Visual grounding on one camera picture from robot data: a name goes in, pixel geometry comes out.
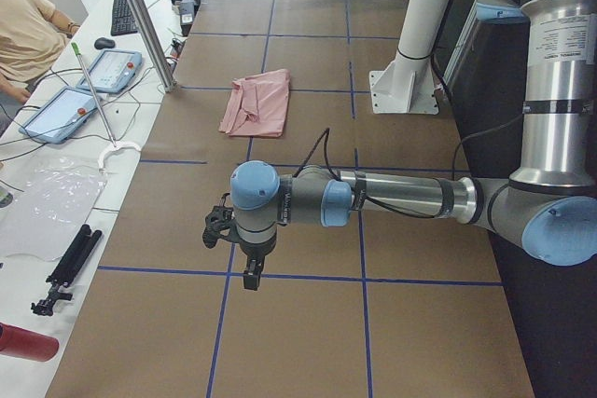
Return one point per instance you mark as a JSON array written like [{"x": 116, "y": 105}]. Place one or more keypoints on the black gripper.
[{"x": 255, "y": 253}]

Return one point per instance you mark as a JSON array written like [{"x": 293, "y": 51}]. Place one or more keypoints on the pink Snoopy t-shirt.
[{"x": 257, "y": 105}]

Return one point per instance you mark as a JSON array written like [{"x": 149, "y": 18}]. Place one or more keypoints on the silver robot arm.
[{"x": 546, "y": 206}]

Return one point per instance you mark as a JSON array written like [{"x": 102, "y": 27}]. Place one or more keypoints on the black folded tripod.
[{"x": 67, "y": 269}]

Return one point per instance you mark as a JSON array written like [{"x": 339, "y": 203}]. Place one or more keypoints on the long reacher stick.
[{"x": 114, "y": 145}]

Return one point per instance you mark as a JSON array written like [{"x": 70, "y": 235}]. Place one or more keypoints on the clear plastic bag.
[{"x": 44, "y": 218}]

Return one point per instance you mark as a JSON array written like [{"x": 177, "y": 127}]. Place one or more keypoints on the red water bottle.
[{"x": 25, "y": 344}]

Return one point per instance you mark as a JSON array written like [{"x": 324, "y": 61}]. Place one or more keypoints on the far blue teach pendant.
[{"x": 112, "y": 70}]

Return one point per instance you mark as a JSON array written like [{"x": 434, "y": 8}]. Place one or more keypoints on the blue teach pendant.
[
  {"x": 60, "y": 117},
  {"x": 112, "y": 70}
]

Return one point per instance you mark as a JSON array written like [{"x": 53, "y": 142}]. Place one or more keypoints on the near blue teach pendant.
[{"x": 60, "y": 117}]

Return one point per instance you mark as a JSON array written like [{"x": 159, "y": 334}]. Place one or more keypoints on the black computer mouse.
[{"x": 104, "y": 43}]

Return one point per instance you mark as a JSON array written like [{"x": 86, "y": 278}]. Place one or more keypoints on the black box with label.
[{"x": 186, "y": 12}]

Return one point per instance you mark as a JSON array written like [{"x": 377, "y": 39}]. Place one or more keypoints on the black keyboard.
[{"x": 122, "y": 21}]

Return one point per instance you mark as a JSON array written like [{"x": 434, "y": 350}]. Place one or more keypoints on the seated person beige shirt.
[{"x": 33, "y": 35}]

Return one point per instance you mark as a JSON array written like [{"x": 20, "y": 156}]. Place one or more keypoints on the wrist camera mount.
[{"x": 220, "y": 224}]

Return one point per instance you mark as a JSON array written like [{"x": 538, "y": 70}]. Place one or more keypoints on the white pedestal column base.
[{"x": 406, "y": 85}]

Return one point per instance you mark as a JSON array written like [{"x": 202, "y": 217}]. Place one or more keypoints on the aluminium frame post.
[{"x": 152, "y": 43}]

